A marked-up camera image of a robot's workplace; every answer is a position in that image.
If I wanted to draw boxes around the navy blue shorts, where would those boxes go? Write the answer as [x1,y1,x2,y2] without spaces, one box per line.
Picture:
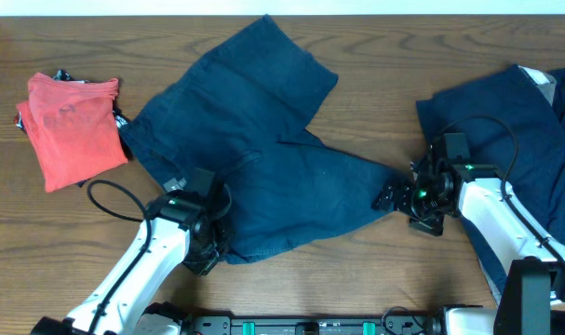
[119,16,398,264]

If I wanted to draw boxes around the black patterned folded garment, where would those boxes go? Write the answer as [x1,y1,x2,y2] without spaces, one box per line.
[13,69,129,188]

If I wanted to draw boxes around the navy blue garment pile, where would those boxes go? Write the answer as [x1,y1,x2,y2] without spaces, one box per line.
[415,63,565,303]

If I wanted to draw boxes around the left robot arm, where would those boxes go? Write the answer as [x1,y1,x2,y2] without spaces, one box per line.
[32,181,233,334]

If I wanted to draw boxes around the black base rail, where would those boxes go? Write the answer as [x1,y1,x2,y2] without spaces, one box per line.
[132,301,451,335]

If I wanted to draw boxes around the folded red shirt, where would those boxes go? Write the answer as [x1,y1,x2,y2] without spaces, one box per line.
[16,72,129,194]

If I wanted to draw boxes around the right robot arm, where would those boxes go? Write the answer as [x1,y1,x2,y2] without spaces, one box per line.
[371,154,565,334]

